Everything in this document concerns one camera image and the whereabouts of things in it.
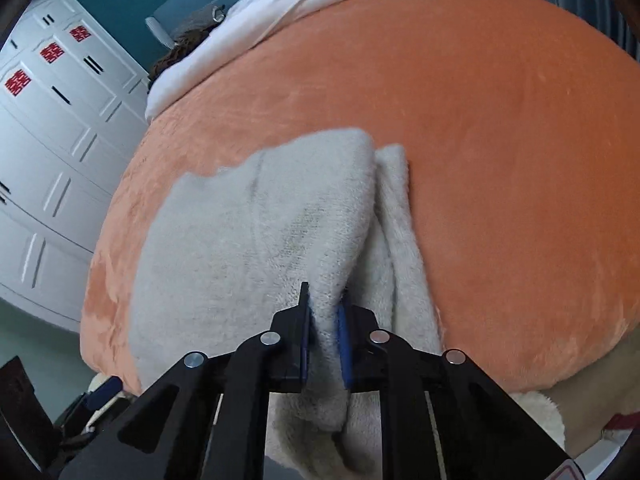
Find beige knit sweater black hearts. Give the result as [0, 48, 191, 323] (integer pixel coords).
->
[128, 129, 442, 479]

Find orange plush bed blanket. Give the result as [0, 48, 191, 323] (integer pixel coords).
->
[80, 0, 639, 391]

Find floral red white box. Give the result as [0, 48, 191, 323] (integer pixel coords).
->
[602, 412, 640, 446]

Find dark clothes pile on bed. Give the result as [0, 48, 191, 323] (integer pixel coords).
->
[148, 4, 226, 90]

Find white wardrobe with red stickers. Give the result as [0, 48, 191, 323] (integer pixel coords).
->
[1, 0, 149, 332]

